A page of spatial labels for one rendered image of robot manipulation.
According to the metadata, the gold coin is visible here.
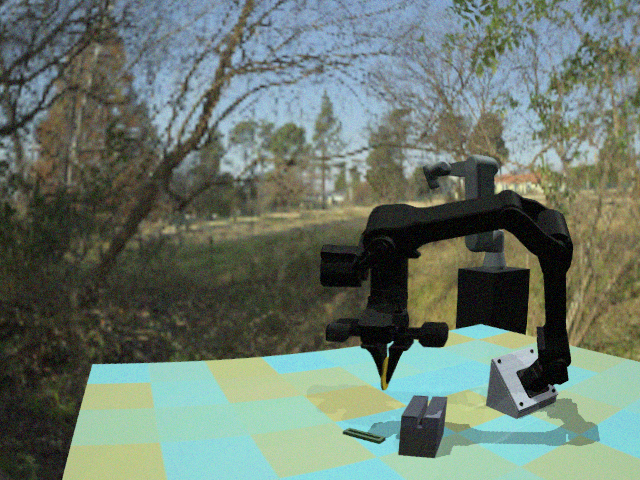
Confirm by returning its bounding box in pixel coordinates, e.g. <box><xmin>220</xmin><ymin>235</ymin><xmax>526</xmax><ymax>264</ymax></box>
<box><xmin>380</xmin><ymin>357</ymin><xmax>389</xmax><ymax>390</ymax></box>

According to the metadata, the dark green slotted bar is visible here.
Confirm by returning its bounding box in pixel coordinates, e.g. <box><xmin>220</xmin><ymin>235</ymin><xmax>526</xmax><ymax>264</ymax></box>
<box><xmin>343</xmin><ymin>428</ymin><xmax>385</xmax><ymax>444</ymax></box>

